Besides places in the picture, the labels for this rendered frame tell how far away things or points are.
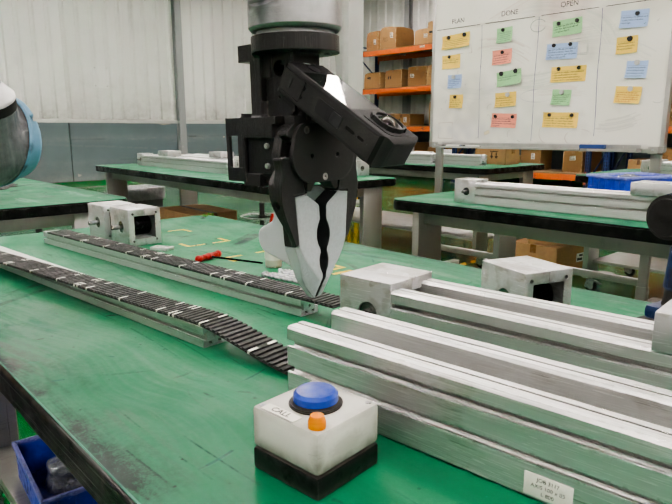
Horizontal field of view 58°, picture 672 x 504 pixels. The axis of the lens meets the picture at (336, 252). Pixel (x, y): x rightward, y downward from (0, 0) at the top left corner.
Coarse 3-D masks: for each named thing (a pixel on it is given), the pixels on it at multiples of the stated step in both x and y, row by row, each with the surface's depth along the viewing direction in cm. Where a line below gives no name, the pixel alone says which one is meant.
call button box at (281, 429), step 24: (264, 408) 52; (288, 408) 53; (336, 408) 52; (360, 408) 53; (264, 432) 52; (288, 432) 50; (312, 432) 49; (336, 432) 50; (360, 432) 52; (264, 456) 53; (288, 456) 51; (312, 456) 49; (336, 456) 50; (360, 456) 53; (288, 480) 51; (312, 480) 49; (336, 480) 51
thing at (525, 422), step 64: (384, 320) 68; (384, 384) 58; (448, 384) 53; (512, 384) 51; (576, 384) 53; (640, 384) 51; (448, 448) 54; (512, 448) 51; (576, 448) 46; (640, 448) 43
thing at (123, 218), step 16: (112, 208) 158; (128, 208) 155; (144, 208) 155; (112, 224) 159; (128, 224) 153; (144, 224) 158; (160, 224) 159; (128, 240) 154; (144, 240) 157; (160, 240) 160
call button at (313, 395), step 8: (304, 384) 54; (312, 384) 54; (320, 384) 54; (328, 384) 54; (296, 392) 53; (304, 392) 53; (312, 392) 53; (320, 392) 53; (328, 392) 53; (336, 392) 53; (296, 400) 52; (304, 400) 52; (312, 400) 51; (320, 400) 51; (328, 400) 52; (336, 400) 52; (312, 408) 51; (320, 408) 51
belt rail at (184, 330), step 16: (16, 272) 126; (64, 288) 111; (96, 304) 103; (112, 304) 101; (128, 304) 96; (144, 320) 93; (160, 320) 91; (176, 320) 87; (176, 336) 88; (192, 336) 85; (208, 336) 84
